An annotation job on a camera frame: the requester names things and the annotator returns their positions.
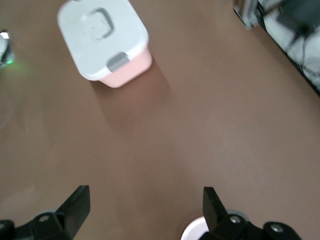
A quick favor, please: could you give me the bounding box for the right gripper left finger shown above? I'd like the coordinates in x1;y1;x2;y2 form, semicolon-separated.
29;184;91;240

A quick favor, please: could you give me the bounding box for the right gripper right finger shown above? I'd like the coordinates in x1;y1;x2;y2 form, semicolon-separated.
199;186;254;240

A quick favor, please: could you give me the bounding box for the aluminium camera mount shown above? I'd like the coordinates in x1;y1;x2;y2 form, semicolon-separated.
233;0;263;31

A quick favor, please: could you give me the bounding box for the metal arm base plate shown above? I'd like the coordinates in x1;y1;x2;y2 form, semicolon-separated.
0;29;16;70

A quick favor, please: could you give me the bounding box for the pink round plate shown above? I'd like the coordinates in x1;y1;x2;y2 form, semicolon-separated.
180;216;212;240

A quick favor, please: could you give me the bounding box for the pink box with white lid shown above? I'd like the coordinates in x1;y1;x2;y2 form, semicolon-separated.
56;0;153;89

